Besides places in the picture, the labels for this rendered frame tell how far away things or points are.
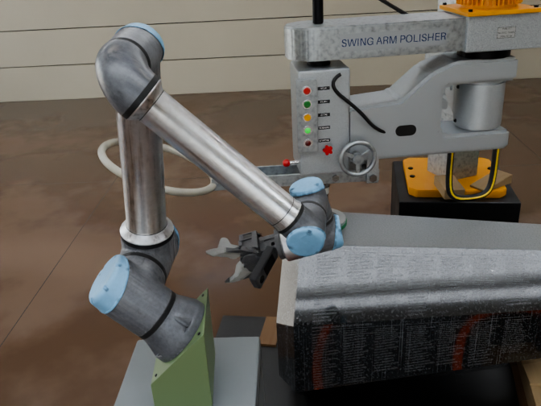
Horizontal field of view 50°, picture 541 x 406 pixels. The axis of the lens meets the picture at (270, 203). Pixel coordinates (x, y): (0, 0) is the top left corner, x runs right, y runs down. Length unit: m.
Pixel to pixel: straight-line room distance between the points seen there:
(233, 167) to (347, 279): 1.19
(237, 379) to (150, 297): 0.38
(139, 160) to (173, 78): 7.19
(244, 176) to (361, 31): 1.05
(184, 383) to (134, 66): 0.84
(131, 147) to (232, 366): 0.73
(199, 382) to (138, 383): 0.24
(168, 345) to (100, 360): 1.77
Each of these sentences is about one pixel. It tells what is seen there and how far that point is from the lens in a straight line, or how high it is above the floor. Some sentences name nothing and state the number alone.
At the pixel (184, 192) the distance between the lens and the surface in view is 2.20.
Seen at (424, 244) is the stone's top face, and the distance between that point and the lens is 2.47.
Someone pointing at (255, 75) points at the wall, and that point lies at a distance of 8.52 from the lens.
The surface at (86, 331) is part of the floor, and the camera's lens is 3.59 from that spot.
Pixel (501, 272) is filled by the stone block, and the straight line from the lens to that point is 2.47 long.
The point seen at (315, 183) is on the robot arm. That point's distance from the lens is 1.49.
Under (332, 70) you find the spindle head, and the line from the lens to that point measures 2.22.
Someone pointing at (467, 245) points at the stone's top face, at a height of 0.83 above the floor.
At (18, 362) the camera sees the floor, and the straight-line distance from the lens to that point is 3.51.
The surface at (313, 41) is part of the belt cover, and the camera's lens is 2.19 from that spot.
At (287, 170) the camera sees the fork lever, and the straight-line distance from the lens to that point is 2.47.
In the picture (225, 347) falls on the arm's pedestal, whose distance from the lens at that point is 1.88.
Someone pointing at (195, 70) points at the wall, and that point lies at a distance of 8.59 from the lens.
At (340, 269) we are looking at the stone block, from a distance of 2.40.
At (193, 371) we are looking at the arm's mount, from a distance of 1.62.
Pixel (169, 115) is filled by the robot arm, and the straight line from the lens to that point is 1.28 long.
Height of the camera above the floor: 2.01
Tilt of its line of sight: 25 degrees down
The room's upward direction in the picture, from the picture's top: 3 degrees counter-clockwise
